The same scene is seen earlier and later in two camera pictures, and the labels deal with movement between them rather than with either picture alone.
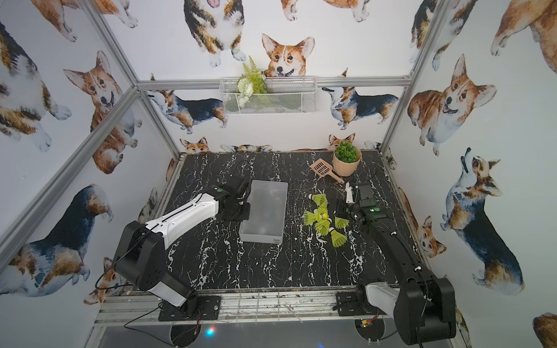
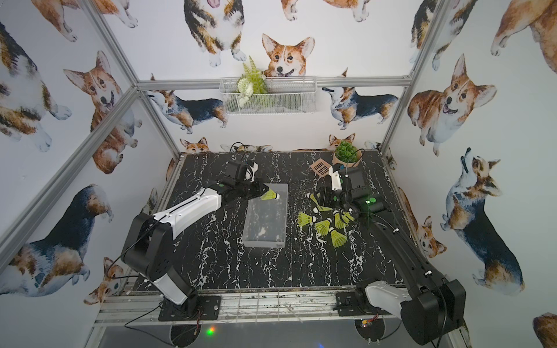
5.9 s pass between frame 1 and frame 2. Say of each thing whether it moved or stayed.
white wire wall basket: stayed
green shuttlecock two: moved
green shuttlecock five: stayed
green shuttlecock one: moved
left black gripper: moved
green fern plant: stayed
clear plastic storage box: stayed
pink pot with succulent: stayed
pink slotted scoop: stayed
